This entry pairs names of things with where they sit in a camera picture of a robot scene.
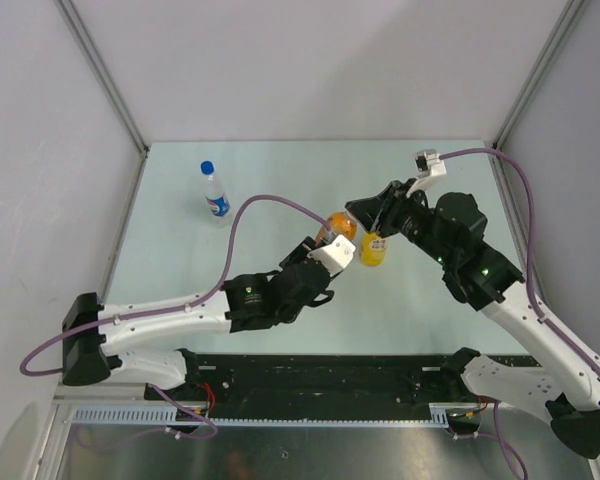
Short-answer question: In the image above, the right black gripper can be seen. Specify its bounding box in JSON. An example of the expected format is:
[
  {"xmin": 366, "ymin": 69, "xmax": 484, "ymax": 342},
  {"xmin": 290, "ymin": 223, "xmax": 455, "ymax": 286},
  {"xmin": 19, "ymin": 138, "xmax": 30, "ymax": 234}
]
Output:
[{"xmin": 346, "ymin": 178, "xmax": 455, "ymax": 267}]

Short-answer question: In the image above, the orange juice bottle yellow cap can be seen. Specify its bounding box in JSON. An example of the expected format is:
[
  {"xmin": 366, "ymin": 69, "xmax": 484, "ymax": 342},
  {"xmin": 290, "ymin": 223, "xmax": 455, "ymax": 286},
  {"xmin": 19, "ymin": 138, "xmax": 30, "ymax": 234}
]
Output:
[{"xmin": 315, "ymin": 211, "xmax": 358, "ymax": 244}]

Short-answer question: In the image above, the yellow honey pomelo drink bottle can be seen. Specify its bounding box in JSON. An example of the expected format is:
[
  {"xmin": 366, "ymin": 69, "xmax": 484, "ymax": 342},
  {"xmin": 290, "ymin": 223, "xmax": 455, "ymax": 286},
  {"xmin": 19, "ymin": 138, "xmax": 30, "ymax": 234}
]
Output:
[{"xmin": 360, "ymin": 233, "xmax": 388, "ymax": 267}]

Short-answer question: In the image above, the clear blue-cap water bottle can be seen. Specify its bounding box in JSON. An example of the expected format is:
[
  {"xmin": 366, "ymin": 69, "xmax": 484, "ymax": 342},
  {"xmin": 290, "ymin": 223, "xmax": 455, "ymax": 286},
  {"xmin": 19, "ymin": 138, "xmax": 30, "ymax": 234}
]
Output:
[{"xmin": 200, "ymin": 160, "xmax": 232, "ymax": 224}]

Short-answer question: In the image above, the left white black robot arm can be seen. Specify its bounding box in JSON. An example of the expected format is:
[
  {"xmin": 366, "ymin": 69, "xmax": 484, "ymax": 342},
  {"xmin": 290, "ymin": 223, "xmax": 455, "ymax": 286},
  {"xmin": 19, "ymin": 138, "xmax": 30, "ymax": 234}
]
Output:
[{"xmin": 61, "ymin": 238, "xmax": 351, "ymax": 400}]

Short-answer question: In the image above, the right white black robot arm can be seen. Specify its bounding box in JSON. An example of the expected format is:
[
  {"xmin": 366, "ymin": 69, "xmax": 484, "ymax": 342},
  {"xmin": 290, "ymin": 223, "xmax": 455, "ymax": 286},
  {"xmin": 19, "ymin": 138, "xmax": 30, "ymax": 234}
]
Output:
[{"xmin": 345, "ymin": 181, "xmax": 600, "ymax": 459}]

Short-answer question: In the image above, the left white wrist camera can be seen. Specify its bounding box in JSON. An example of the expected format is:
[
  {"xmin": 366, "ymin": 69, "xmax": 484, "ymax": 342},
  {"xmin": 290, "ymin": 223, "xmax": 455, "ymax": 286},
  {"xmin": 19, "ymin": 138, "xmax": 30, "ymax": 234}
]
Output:
[{"xmin": 308, "ymin": 235, "xmax": 356, "ymax": 277}]

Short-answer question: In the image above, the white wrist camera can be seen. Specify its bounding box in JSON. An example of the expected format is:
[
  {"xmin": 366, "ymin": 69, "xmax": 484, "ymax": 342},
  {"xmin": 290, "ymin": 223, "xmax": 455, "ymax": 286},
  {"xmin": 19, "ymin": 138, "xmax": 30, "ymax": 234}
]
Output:
[
  {"xmin": 407, "ymin": 149, "xmax": 447, "ymax": 197},
  {"xmin": 308, "ymin": 235, "xmax": 356, "ymax": 277}
]

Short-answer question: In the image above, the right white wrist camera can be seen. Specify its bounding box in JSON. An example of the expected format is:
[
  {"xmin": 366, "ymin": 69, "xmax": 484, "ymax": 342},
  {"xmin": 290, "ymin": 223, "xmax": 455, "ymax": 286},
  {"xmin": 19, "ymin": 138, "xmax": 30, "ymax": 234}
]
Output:
[{"xmin": 407, "ymin": 149, "xmax": 447, "ymax": 197}]

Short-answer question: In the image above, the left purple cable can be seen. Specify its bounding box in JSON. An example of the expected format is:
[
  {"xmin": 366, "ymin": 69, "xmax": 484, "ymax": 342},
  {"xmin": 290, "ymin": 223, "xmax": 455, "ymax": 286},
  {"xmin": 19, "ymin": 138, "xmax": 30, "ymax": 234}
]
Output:
[{"xmin": 19, "ymin": 194, "xmax": 331, "ymax": 377}]

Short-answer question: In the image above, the purple cable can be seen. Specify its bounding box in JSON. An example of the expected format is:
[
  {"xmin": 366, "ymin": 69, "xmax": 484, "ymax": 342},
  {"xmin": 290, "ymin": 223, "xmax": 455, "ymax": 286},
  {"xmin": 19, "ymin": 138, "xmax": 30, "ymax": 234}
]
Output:
[
  {"xmin": 439, "ymin": 148, "xmax": 600, "ymax": 464},
  {"xmin": 19, "ymin": 194, "xmax": 331, "ymax": 377}
]

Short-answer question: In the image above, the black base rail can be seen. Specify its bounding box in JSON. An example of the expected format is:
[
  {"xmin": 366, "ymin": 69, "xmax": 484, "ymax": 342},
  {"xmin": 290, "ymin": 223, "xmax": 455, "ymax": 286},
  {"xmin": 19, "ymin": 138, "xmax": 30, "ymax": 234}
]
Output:
[{"xmin": 166, "ymin": 354, "xmax": 484, "ymax": 422}]

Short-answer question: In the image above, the grey cable duct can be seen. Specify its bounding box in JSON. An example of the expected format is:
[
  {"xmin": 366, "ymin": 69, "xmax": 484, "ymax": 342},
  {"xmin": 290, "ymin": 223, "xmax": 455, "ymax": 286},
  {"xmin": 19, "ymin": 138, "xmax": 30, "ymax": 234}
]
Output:
[{"xmin": 69, "ymin": 403, "xmax": 454, "ymax": 429}]

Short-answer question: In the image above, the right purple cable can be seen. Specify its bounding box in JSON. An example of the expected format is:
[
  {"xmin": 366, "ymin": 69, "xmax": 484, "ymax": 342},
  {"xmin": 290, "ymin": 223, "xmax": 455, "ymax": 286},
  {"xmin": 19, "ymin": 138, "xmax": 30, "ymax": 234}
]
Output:
[{"xmin": 439, "ymin": 148, "xmax": 600, "ymax": 464}]

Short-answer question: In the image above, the right aluminium frame post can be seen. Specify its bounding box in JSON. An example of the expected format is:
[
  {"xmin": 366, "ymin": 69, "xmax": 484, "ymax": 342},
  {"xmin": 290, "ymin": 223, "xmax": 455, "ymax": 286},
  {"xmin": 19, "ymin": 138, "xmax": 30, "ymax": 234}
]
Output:
[{"xmin": 491, "ymin": 0, "xmax": 591, "ymax": 149}]

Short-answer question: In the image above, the aluminium frame post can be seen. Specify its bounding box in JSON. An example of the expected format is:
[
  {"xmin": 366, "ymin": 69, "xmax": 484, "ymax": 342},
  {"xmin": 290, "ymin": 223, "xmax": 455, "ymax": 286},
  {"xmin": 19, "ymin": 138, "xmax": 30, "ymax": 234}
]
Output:
[
  {"xmin": 491, "ymin": 0, "xmax": 591, "ymax": 149},
  {"xmin": 54, "ymin": 0, "xmax": 149, "ymax": 155}
]

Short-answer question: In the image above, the left aluminium frame post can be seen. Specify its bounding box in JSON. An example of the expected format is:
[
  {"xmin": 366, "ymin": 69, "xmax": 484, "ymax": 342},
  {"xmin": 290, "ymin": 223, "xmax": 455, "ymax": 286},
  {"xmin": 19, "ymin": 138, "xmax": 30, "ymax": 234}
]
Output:
[{"xmin": 54, "ymin": 0, "xmax": 149, "ymax": 155}]

